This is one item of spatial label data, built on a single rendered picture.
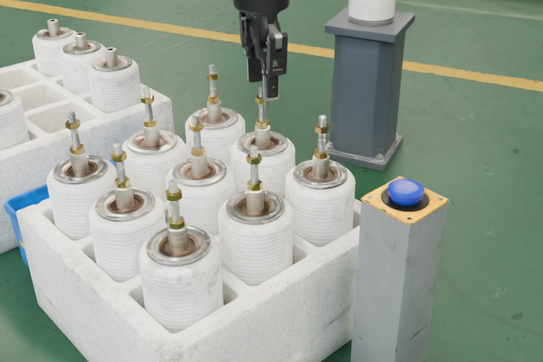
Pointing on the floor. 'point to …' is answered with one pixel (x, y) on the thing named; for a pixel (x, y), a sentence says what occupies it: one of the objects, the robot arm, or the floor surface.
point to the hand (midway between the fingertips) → (263, 82)
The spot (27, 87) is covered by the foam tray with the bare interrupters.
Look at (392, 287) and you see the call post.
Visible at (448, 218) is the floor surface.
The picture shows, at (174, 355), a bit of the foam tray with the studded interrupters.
